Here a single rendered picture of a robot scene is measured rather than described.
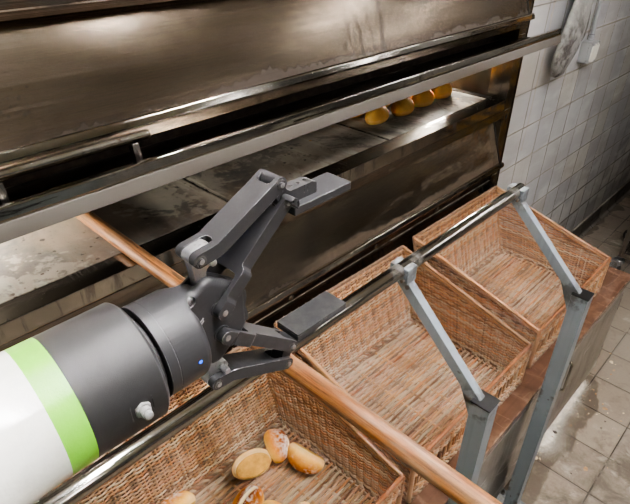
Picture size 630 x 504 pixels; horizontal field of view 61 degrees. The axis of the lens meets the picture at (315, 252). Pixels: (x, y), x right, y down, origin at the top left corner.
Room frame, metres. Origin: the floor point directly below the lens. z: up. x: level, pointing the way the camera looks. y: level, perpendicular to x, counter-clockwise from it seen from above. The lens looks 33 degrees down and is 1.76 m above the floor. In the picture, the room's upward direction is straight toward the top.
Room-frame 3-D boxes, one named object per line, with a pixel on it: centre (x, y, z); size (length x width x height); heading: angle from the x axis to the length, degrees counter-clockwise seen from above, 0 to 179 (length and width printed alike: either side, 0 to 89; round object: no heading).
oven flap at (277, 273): (1.27, -0.05, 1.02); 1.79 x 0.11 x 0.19; 136
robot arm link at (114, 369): (0.27, 0.15, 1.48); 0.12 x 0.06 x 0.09; 46
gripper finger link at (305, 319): (0.41, 0.00, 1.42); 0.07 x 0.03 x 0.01; 136
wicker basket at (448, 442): (1.09, -0.25, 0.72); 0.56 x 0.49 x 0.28; 134
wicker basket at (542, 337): (1.52, -0.68, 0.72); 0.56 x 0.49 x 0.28; 135
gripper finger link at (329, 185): (0.42, 0.00, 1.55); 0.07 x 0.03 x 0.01; 136
